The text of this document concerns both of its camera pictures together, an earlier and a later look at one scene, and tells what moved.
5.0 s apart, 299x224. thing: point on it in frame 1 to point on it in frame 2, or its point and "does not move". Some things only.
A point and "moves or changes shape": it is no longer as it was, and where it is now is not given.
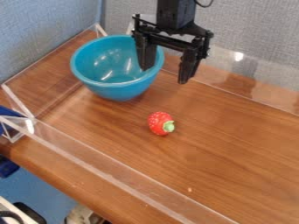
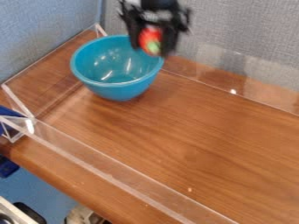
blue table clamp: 8,165 does not move
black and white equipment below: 18,213 does not move
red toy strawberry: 162,123 moves or changes shape
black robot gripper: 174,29 to 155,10
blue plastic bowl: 107,66 does not move
